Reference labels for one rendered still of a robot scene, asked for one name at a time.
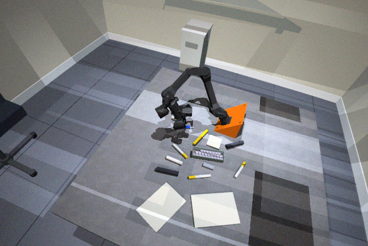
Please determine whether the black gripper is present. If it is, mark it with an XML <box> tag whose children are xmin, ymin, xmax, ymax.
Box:
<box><xmin>171</xmin><ymin>104</ymin><xmax>187</xmax><ymax>130</ymax></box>

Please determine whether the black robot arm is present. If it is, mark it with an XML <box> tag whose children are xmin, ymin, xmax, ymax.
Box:
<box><xmin>155</xmin><ymin>66</ymin><xmax>232</xmax><ymax>125</ymax></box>

